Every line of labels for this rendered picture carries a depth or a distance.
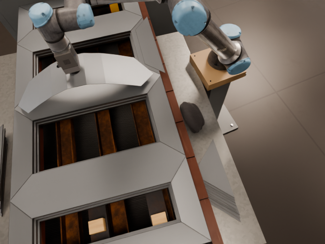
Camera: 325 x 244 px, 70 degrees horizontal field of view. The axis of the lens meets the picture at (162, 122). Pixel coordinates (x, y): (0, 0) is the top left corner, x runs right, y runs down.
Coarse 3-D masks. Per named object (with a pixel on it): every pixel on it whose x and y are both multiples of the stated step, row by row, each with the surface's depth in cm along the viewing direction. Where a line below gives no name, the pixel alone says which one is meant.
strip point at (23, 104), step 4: (28, 84) 113; (28, 88) 112; (24, 92) 113; (28, 92) 110; (24, 96) 111; (28, 96) 109; (20, 100) 113; (24, 100) 110; (28, 100) 108; (20, 104) 112; (24, 104) 109; (28, 104) 107; (24, 108) 108; (28, 108) 106; (28, 112) 105
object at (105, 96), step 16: (128, 32) 135; (48, 48) 131; (80, 48) 135; (144, 64) 123; (64, 96) 116; (80, 96) 116; (96, 96) 115; (112, 96) 115; (128, 96) 114; (144, 96) 115; (32, 112) 113; (48, 112) 113; (64, 112) 112; (80, 112) 114; (32, 128) 109; (32, 144) 106; (32, 160) 102; (144, 192) 96; (80, 208) 94; (176, 208) 92; (32, 224) 91; (160, 224) 91; (32, 240) 88; (112, 240) 88
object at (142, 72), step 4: (136, 60) 116; (136, 64) 114; (140, 64) 116; (136, 68) 113; (140, 68) 114; (144, 68) 116; (140, 72) 113; (144, 72) 114; (140, 76) 111; (144, 76) 113; (148, 76) 114; (140, 80) 110; (144, 80) 111; (140, 84) 109
